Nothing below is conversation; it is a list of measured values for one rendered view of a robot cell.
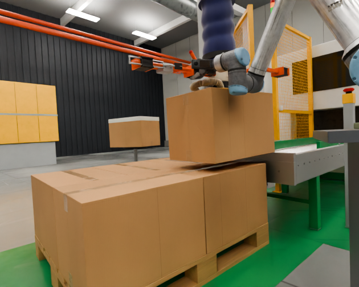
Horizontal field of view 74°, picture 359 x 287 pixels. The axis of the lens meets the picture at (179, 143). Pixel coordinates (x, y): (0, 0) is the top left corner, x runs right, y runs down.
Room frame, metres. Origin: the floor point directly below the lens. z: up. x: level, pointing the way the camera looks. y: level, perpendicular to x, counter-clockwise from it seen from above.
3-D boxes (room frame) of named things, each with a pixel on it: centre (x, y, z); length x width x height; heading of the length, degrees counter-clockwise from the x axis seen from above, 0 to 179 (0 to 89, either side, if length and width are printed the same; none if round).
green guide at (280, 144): (2.98, -1.49, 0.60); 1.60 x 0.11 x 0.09; 130
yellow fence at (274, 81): (3.26, -1.59, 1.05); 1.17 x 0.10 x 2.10; 130
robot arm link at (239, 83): (1.21, -0.31, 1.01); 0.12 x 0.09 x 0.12; 133
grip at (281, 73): (1.61, -0.69, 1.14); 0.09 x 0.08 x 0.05; 41
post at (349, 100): (1.78, -1.27, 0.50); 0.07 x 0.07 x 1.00; 40
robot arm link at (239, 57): (1.21, -0.30, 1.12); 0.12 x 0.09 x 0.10; 40
